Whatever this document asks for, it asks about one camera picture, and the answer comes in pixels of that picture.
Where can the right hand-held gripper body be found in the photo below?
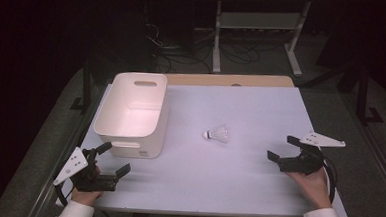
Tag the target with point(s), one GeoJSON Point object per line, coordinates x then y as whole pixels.
{"type": "Point", "coordinates": [303, 162]}

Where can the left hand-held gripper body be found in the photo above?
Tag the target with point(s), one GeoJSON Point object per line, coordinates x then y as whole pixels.
{"type": "Point", "coordinates": [67, 167]}

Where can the white metal desk frame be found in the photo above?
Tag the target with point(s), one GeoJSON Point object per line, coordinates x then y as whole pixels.
{"type": "Point", "coordinates": [259, 20]}

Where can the black metal stand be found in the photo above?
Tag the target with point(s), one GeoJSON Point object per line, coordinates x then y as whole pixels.
{"type": "Point", "coordinates": [363, 94]}
{"type": "Point", "coordinates": [86, 83]}

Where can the person's right hand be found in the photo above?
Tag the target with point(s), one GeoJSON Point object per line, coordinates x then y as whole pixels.
{"type": "Point", "coordinates": [313, 188]}

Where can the white feather shuttlecock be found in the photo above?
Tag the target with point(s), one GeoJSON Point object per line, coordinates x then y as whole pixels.
{"type": "Point", "coordinates": [218, 134]}

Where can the white plastic storage bin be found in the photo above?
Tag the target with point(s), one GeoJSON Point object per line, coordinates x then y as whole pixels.
{"type": "Point", "coordinates": [130, 115]}

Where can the person's left hand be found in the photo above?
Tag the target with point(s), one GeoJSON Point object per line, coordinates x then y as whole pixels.
{"type": "Point", "coordinates": [85, 197]}

